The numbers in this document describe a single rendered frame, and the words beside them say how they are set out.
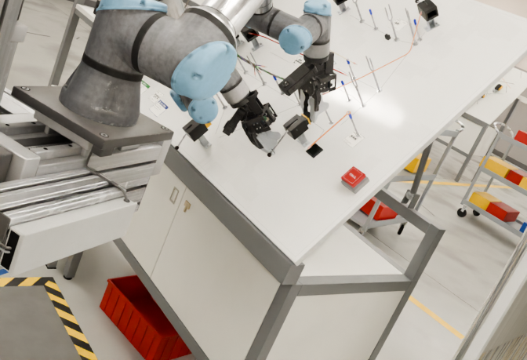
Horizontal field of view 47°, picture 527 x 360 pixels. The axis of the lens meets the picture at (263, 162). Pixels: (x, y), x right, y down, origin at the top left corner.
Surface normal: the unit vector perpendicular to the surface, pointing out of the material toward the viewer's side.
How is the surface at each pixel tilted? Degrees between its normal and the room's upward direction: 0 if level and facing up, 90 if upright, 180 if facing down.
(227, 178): 54
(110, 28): 90
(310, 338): 90
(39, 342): 0
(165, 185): 90
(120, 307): 90
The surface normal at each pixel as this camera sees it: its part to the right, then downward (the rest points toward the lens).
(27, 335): 0.38, -0.88
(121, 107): 0.68, 0.18
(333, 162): -0.37, -0.61
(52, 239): 0.83, 0.46
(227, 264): -0.74, -0.11
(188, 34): 0.03, -0.44
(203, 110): 0.28, 0.40
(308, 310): 0.56, 0.46
